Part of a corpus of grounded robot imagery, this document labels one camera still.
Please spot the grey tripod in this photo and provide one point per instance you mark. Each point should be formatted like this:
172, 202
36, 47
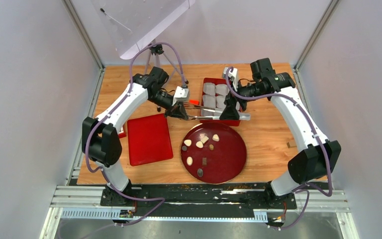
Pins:
166, 57

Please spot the white slotted cable duct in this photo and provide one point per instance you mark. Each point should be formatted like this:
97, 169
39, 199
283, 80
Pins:
120, 214

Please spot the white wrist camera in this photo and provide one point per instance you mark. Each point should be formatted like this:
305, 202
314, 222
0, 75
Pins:
181, 95
232, 76

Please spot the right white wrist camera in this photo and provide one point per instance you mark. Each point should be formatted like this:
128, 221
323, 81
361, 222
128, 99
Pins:
232, 76

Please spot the dark red round tray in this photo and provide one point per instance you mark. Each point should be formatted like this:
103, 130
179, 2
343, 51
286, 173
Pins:
224, 163

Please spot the metal tongs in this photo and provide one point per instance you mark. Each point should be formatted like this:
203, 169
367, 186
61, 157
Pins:
209, 113

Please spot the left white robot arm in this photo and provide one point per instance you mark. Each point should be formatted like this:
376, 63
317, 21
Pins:
100, 141

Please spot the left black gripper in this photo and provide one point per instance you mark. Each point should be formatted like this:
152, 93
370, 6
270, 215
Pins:
177, 110

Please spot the beige square chocolate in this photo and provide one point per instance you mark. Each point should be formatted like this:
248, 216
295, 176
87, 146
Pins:
204, 139

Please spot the dark oval chocolate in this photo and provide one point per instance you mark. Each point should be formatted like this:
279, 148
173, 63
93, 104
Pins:
200, 172

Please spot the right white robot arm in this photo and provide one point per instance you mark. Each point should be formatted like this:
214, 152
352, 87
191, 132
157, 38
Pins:
317, 154

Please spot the red box lid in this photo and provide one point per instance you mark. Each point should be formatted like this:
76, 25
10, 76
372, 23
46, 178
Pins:
148, 140

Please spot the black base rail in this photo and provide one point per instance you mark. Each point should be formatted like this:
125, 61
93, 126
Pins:
207, 200

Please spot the white reflector board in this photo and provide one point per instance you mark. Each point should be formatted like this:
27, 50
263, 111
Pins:
134, 24

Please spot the white oval chocolate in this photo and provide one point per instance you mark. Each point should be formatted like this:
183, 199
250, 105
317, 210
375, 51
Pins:
189, 161

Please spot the red grid divider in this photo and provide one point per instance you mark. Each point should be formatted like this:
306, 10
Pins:
122, 133

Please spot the red chocolate box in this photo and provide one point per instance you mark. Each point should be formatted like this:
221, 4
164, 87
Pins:
214, 93

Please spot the white teardrop chocolate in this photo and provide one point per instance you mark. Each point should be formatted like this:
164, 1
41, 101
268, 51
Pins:
199, 144
187, 142

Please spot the white heart chocolate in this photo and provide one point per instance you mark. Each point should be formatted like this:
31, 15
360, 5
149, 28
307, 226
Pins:
216, 138

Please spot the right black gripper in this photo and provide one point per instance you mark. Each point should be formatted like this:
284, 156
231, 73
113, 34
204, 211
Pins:
230, 112

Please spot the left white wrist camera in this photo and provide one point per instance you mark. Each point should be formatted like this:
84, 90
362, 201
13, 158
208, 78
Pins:
181, 95

